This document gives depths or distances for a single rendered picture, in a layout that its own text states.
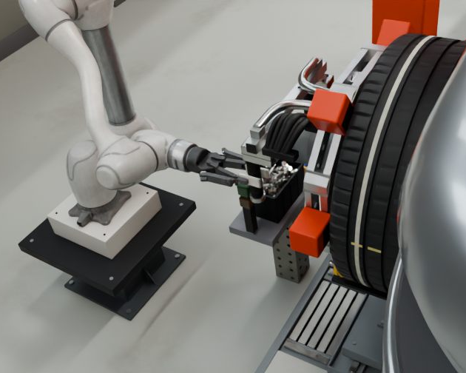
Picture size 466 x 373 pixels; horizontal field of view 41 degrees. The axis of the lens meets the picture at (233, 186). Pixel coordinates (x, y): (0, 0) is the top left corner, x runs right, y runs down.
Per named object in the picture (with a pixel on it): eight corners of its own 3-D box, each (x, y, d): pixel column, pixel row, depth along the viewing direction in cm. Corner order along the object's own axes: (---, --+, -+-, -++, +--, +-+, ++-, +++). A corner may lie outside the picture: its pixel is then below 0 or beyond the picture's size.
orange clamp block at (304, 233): (334, 234, 153) (318, 259, 147) (305, 225, 156) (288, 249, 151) (333, 213, 148) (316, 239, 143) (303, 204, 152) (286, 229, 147)
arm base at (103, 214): (61, 223, 233) (56, 212, 229) (94, 185, 247) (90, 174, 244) (101, 234, 226) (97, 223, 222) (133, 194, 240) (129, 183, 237)
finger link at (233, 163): (211, 167, 179) (213, 164, 180) (248, 172, 175) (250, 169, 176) (209, 157, 176) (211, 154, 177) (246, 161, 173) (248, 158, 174)
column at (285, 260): (298, 283, 247) (291, 206, 219) (276, 275, 251) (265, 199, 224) (309, 266, 253) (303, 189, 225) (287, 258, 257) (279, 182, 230)
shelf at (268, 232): (273, 247, 206) (272, 241, 204) (229, 232, 214) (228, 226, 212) (328, 169, 231) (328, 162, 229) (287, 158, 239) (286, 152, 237)
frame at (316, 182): (332, 294, 169) (325, 132, 133) (310, 286, 172) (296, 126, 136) (402, 172, 201) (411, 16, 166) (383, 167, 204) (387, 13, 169)
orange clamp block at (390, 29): (401, 55, 162) (410, 21, 162) (372, 50, 166) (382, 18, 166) (407, 62, 169) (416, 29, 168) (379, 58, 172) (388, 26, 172)
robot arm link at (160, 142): (187, 164, 189) (160, 180, 179) (146, 152, 197) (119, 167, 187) (186, 131, 184) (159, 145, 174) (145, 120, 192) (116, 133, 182)
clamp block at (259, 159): (272, 169, 161) (270, 152, 158) (242, 160, 165) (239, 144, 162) (281, 157, 164) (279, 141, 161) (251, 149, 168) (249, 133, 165)
